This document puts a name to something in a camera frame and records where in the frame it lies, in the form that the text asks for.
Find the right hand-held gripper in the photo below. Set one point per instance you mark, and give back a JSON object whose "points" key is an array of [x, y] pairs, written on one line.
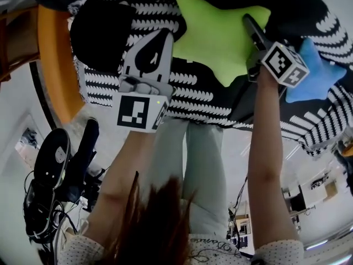
{"points": [[281, 62]]}

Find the black helmet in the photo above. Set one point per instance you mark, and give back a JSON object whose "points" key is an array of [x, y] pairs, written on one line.
{"points": [[52, 153]]}

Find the pile of clothes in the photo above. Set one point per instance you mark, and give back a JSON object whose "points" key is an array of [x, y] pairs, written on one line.
{"points": [[26, 139]]}

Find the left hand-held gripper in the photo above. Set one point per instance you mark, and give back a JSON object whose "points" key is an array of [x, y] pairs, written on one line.
{"points": [[132, 112]]}

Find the person's white dotted shirt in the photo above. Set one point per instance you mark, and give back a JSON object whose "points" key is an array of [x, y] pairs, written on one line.
{"points": [[275, 253]]}

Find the person's left forearm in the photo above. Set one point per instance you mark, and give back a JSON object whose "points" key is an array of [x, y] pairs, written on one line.
{"points": [[124, 170]]}

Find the person's right forearm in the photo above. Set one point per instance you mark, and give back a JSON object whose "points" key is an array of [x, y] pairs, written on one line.
{"points": [[264, 148]]}

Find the green star plush toy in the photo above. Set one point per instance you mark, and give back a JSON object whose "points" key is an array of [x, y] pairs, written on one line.
{"points": [[215, 37]]}

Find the black rolled bag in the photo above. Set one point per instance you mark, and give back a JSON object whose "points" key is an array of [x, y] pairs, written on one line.
{"points": [[88, 142]]}

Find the blue star plush toy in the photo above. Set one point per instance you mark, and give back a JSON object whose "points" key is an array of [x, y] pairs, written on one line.
{"points": [[317, 79]]}

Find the person's light jeans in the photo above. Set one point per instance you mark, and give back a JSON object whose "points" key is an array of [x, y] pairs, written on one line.
{"points": [[204, 161]]}

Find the black white striped blanket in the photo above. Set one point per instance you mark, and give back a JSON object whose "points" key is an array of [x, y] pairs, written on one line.
{"points": [[193, 98]]}

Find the black cushion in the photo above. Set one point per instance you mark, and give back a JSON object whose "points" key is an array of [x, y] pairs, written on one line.
{"points": [[96, 37]]}

